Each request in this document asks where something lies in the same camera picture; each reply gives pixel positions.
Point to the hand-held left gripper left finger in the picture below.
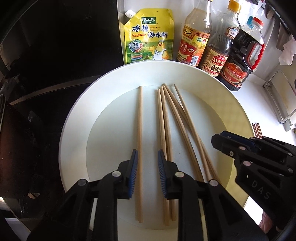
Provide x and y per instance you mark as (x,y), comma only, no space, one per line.
(133,176)

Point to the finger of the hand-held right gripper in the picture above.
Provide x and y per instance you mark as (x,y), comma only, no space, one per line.
(223,144)
(240,138)

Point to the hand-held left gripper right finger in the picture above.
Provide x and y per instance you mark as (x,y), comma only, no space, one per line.
(161,176)

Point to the slender wooden chopstick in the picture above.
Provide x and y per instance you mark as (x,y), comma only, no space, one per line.
(177,115)
(164,120)
(201,160)
(188,115)
(160,120)

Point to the white round tray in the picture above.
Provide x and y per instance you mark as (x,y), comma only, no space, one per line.
(111,129)

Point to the person's right hand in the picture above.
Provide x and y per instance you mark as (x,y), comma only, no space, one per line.
(266,223)

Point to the yellow cap soy sauce bottle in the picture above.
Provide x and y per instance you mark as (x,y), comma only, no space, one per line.
(216,62)

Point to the beige hanging cloth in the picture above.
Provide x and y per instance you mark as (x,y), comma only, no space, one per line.
(289,52)

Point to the yellow cap vinegar bottle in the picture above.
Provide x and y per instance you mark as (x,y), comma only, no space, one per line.
(194,46)

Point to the yellow seasoning pouch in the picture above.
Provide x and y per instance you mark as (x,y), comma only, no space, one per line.
(148,39)

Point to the black range hood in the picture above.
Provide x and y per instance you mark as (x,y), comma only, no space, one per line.
(57,41)

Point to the dark wall hook rail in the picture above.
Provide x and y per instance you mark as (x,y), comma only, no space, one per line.
(281,16)

